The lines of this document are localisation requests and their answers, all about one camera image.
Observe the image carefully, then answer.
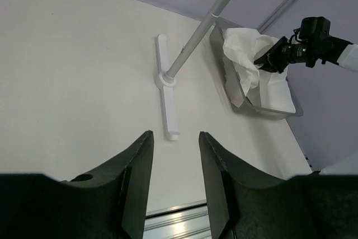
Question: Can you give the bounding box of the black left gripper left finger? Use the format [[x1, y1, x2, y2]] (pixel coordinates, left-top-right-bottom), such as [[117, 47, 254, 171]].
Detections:
[[1, 130, 154, 238]]

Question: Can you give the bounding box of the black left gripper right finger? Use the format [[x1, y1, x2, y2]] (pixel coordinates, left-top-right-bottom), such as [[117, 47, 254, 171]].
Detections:
[[199, 132, 357, 238]]

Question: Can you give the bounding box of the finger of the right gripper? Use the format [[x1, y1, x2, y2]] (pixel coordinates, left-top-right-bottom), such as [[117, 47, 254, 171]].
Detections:
[[253, 54, 269, 70]]

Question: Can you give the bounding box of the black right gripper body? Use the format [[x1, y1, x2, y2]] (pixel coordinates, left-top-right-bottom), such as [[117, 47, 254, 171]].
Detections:
[[265, 17, 354, 73]]

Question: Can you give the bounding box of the white shirt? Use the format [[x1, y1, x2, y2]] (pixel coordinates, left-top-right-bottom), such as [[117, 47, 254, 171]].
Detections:
[[223, 27, 296, 113]]

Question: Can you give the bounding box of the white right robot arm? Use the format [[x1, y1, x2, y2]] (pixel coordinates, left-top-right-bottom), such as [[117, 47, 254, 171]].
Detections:
[[199, 17, 357, 238]]

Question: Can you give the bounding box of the grey plastic bin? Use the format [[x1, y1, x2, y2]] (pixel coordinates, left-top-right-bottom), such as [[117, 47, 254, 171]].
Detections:
[[209, 19, 303, 119]]

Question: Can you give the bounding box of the silver clothes rack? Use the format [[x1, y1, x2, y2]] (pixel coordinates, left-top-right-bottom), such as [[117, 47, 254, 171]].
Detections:
[[154, 0, 230, 141]]

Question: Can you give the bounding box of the aluminium mounting rail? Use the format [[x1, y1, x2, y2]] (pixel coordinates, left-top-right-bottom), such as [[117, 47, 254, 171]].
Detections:
[[143, 200, 211, 239]]

